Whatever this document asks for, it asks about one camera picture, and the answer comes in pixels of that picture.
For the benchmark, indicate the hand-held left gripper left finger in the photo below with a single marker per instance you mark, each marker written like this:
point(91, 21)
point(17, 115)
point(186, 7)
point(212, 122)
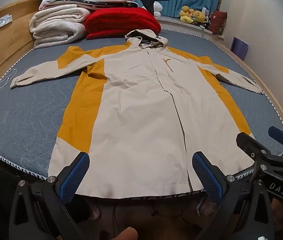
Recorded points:
point(75, 173)

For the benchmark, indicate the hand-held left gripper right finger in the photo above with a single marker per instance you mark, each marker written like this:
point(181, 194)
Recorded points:
point(206, 173)

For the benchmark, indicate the beige and yellow hooded jacket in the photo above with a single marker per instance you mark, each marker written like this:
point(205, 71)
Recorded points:
point(136, 120)

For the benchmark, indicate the person's left hand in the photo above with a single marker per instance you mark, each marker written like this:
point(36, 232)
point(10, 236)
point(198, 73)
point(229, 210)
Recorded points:
point(127, 233)

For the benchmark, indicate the person's foot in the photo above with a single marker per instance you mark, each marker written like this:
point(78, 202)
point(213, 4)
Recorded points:
point(205, 208)

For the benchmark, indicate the grey quilted mattress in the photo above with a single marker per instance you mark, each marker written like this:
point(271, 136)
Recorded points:
point(31, 110)

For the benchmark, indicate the purple box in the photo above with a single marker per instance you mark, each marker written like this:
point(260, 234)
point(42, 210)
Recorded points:
point(239, 48)

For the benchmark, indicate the dark red cushion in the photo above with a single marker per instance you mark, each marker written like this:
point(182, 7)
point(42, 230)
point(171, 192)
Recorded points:
point(217, 21)

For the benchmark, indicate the yellow plush toy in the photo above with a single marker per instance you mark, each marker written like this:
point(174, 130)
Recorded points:
point(186, 13)
point(199, 16)

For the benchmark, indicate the white fluffy blanket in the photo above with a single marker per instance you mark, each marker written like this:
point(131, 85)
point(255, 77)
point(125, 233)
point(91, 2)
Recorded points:
point(56, 25)

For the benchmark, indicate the red blanket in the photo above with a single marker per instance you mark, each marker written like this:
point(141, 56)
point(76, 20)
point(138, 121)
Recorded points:
point(124, 22)

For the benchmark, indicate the white plush toy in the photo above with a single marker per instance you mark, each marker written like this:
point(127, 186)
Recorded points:
point(158, 8)

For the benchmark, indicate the white tissue packet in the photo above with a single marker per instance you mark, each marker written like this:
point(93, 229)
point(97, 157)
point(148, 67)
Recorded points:
point(5, 20)

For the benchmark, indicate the wooden bed frame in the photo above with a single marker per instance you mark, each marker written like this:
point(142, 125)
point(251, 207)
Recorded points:
point(4, 47)

